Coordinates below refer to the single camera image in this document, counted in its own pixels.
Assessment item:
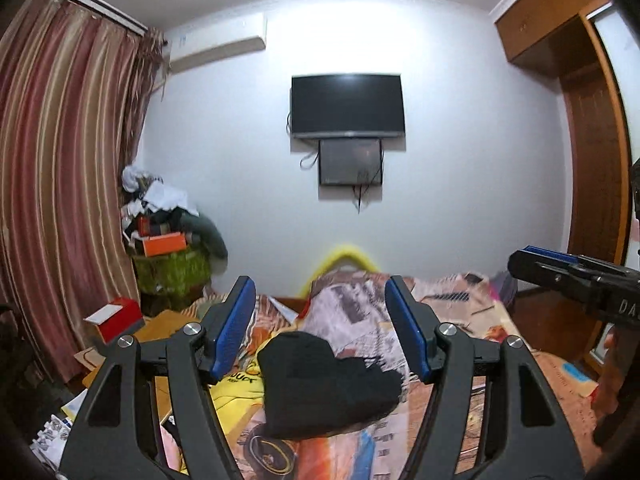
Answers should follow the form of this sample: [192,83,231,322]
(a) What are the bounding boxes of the striped red curtain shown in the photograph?
[0,0,166,386]

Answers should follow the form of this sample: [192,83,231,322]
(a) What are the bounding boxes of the curtain rail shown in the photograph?
[40,0,149,36]

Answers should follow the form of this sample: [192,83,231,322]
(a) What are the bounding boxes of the black monitor cable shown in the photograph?
[352,170,382,215]

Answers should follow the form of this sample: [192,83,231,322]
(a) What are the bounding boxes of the yellow bed headboard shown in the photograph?
[300,245,381,297]

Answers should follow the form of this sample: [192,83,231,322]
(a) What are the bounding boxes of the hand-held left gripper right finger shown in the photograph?
[384,275,586,480]

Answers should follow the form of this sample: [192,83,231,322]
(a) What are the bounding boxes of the printed blanket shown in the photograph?
[155,269,601,480]

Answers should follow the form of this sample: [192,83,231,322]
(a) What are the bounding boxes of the yellow printed garment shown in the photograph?
[172,345,268,480]

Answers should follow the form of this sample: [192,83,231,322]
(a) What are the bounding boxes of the black jacket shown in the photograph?
[257,331,405,442]

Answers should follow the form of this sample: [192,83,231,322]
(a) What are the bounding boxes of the pile of clothes and clutter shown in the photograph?
[120,164,229,262]

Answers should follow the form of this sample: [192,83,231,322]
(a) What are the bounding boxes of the orange box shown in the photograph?
[142,232,189,257]

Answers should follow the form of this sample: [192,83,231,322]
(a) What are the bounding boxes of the red and white box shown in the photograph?
[83,297,143,344]

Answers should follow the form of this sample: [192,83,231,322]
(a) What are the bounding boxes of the small black wall monitor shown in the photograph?
[318,139,385,187]

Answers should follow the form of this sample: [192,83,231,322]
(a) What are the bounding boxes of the white paper sheet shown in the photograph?
[267,296,299,322]

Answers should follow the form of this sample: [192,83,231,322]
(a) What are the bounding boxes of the green cloth-covered stand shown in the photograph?
[132,247,212,307]

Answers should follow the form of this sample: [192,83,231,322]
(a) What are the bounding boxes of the wall-mounted black television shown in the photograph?
[290,74,406,140]

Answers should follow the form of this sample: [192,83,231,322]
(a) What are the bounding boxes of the wooden wardrobe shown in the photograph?
[492,0,640,361]

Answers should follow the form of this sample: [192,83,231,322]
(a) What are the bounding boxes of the dark purple bag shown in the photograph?
[492,271,521,308]

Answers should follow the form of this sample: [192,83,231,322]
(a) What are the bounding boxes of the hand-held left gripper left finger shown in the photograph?
[57,275,258,480]

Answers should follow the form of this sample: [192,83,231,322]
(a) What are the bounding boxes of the scattered papers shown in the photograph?
[30,389,92,461]

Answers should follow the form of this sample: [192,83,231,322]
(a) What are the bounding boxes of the white air conditioner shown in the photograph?
[164,15,269,74]

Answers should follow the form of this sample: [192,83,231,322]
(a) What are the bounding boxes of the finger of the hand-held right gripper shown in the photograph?
[507,252,601,311]
[520,245,626,275]

